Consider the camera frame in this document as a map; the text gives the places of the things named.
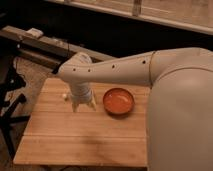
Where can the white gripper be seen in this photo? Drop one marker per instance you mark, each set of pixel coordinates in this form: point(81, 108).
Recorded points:
point(82, 93)

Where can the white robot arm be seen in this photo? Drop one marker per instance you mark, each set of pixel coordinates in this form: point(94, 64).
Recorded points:
point(179, 121)

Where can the orange ceramic bowl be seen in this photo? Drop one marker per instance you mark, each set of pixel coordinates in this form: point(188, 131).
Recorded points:
point(118, 101)

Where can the wooden table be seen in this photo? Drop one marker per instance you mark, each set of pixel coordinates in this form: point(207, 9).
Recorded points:
point(55, 135)

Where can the small white box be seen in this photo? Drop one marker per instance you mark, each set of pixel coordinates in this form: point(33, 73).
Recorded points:
point(35, 32)

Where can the long wooden beam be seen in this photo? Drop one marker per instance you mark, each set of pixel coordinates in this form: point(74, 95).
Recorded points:
point(46, 51)

